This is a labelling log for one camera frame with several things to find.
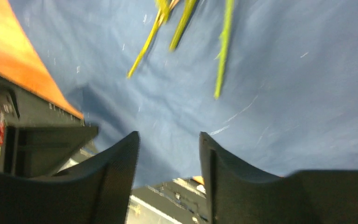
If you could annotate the blue wrapping paper sheet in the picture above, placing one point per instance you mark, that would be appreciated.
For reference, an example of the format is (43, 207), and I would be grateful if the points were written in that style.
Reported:
(289, 100)

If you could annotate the blue fake flower stem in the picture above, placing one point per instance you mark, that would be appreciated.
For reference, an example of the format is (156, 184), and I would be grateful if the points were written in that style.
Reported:
(188, 9)

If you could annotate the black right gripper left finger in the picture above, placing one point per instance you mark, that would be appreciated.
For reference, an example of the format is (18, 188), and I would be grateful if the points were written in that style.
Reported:
(95, 191)

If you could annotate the orange fake flower stem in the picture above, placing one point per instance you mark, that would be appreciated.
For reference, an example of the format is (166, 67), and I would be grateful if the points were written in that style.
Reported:
(164, 9)

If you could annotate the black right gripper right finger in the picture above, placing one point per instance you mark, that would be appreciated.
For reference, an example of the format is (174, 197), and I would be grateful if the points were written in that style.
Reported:
(239, 193)

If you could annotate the pink white fake flower stem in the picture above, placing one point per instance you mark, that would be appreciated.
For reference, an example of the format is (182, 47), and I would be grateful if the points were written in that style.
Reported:
(224, 45)

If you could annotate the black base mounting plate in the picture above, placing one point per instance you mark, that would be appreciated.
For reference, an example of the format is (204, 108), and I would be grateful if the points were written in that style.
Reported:
(37, 138)

